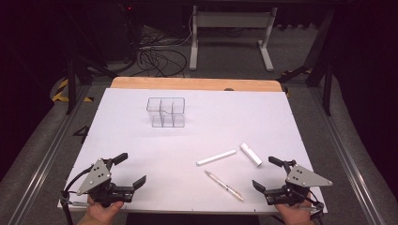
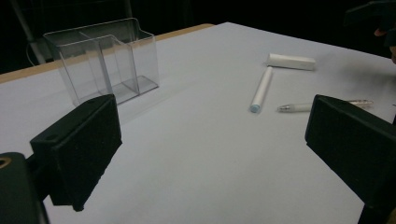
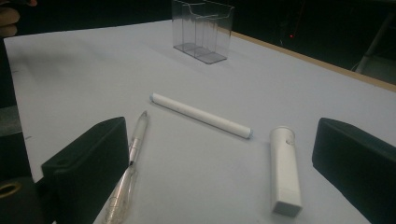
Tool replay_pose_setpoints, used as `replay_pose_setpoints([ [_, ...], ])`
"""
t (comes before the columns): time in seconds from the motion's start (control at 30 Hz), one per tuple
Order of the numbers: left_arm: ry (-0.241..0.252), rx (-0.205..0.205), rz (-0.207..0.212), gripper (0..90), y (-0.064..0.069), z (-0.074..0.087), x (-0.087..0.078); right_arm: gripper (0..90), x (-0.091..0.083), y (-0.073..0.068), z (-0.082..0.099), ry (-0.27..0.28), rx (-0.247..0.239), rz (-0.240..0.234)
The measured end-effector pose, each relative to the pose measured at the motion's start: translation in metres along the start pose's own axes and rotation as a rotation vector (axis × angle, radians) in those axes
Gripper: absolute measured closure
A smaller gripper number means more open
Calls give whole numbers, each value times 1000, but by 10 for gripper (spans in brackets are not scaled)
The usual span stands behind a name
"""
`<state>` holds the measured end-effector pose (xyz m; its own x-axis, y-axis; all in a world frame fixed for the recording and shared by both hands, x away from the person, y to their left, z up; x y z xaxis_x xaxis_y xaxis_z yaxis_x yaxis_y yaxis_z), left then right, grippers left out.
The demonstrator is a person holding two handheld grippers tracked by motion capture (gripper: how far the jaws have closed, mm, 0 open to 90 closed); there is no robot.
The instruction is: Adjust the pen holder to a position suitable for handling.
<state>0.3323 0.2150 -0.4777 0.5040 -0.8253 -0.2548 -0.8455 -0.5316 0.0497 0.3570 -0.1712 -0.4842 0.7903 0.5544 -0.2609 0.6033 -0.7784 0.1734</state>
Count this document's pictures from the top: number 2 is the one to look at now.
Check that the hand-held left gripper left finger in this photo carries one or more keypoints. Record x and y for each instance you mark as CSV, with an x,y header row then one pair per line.
x,y
77,146

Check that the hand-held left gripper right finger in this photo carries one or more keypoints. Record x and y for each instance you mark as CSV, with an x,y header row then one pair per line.
x,y
355,146

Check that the clear ballpoint pen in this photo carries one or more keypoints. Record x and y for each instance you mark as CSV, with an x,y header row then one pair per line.
x,y
292,107

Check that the clear plastic pen holder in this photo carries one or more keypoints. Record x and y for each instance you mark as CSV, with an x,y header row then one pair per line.
x,y
102,62

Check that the white marker pen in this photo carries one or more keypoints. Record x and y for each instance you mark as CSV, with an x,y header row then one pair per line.
x,y
262,88

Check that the white eraser block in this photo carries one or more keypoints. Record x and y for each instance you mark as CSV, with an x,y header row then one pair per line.
x,y
291,61

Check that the white table cover sheet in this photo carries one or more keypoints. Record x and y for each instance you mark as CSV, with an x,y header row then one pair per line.
x,y
202,155

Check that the dark metal stand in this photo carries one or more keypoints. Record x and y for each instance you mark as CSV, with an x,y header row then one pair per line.
x,y
28,31

